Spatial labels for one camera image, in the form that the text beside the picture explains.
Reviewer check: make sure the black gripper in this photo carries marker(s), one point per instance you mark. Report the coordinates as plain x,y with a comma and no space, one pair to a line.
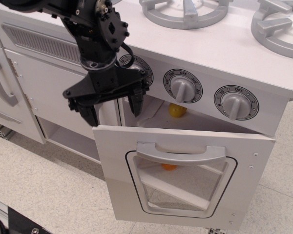
105,85

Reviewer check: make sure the silver oven door handle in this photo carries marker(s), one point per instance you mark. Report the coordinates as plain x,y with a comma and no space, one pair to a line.
148,151

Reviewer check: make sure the white oven door with window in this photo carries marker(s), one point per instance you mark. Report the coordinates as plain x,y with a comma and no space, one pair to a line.
215,195

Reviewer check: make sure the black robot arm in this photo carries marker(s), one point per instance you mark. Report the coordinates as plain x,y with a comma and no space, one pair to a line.
99,33

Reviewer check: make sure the yellow toy pepper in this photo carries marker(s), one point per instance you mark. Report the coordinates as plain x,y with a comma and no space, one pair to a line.
175,110

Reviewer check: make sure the silver vent grille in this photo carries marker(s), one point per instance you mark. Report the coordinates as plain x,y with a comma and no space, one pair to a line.
42,43

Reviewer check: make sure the middle grey stove knob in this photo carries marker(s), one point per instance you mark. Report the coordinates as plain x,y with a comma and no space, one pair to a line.
183,86

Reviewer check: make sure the orange toy fruit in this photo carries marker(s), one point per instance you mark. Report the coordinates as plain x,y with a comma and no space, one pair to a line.
168,167

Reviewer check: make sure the white left cabinet door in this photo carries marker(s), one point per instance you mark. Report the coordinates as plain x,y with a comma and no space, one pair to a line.
15,111

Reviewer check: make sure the middle silver burner grate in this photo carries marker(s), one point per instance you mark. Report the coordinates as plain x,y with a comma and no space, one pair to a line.
190,19

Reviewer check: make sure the silver burner grate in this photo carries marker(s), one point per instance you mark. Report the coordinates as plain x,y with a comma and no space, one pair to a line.
272,26
190,19

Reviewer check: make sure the white toy kitchen cabinet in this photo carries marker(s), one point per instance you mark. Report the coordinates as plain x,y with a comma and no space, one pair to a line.
225,53

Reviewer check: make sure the right grey stove knob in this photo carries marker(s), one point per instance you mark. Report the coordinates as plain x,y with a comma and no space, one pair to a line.
236,103

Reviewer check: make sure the right silver burner grate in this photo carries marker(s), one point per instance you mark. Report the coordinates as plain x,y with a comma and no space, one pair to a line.
272,26

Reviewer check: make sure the silver middle door handle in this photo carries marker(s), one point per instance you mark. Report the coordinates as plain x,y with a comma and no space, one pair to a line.
105,115

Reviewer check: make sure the aluminium frame rail left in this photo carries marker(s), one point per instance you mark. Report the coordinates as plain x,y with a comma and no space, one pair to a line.
6,133

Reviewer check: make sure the aluminium frame rail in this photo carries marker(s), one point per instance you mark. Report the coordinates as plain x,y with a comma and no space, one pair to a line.
6,133
217,231

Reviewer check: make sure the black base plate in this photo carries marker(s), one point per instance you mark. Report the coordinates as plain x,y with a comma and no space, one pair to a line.
19,224

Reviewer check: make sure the aluminium frame rail right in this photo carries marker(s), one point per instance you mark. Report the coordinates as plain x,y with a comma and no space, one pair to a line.
217,231

